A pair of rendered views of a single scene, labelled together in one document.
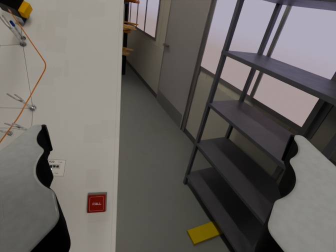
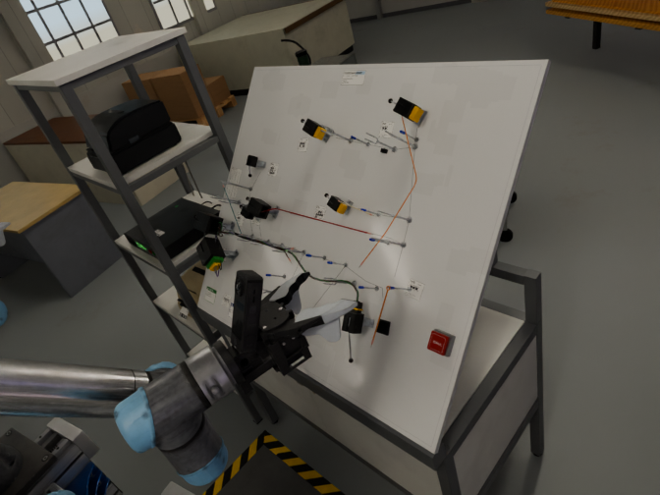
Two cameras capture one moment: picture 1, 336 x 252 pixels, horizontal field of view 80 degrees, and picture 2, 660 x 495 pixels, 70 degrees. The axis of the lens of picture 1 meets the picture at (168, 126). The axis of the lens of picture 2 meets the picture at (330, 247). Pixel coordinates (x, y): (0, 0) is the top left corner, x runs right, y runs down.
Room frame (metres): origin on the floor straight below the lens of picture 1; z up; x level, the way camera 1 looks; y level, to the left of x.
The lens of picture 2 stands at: (-0.08, -0.56, 2.04)
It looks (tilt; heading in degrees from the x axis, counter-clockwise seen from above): 34 degrees down; 71
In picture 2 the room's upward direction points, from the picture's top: 18 degrees counter-clockwise
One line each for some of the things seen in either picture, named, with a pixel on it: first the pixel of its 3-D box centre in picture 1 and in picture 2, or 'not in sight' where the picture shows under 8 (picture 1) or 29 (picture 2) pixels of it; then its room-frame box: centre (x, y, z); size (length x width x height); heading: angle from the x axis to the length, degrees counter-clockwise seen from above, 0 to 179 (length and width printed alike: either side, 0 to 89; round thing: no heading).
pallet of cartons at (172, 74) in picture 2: not in sight; (180, 94); (1.11, 7.36, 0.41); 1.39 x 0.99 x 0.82; 120
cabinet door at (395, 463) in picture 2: not in sight; (371, 440); (0.18, 0.37, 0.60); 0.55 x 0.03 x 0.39; 107
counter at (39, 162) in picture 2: not in sight; (94, 156); (-0.39, 5.94, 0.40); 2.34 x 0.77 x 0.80; 120
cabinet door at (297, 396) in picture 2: not in sight; (270, 371); (0.02, 0.89, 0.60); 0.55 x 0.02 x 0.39; 107
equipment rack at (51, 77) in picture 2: not in sight; (192, 247); (0.00, 1.57, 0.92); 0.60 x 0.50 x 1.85; 107
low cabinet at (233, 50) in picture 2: not in sight; (269, 47); (2.95, 7.85, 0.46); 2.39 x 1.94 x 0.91; 120
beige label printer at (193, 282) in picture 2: not in sight; (209, 286); (-0.02, 1.45, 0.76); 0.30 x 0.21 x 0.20; 21
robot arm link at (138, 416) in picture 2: not in sight; (163, 408); (-0.19, -0.03, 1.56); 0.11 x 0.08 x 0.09; 4
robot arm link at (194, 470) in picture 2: not in sight; (190, 439); (-0.19, -0.01, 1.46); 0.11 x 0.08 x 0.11; 94
